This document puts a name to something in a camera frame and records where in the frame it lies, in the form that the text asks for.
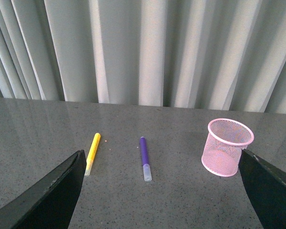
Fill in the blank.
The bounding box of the grey pleated curtain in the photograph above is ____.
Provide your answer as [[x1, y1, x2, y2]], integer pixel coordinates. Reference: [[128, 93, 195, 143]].
[[0, 0, 286, 114]]

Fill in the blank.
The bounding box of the yellow highlighter pen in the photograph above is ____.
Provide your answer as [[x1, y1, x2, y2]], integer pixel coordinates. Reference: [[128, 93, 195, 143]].
[[84, 133, 101, 176]]

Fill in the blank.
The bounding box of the pink mesh pen cup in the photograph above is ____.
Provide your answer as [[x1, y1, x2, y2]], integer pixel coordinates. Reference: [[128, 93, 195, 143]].
[[201, 118, 255, 177]]

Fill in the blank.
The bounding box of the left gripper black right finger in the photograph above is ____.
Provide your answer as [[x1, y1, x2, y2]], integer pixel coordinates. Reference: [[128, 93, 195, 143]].
[[239, 149, 286, 229]]

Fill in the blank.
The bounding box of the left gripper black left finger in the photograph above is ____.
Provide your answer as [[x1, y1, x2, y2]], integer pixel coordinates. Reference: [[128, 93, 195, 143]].
[[0, 150, 86, 229]]

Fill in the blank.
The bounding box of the purple highlighter pen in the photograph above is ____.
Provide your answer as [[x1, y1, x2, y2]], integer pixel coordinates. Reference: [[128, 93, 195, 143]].
[[140, 136, 152, 182]]

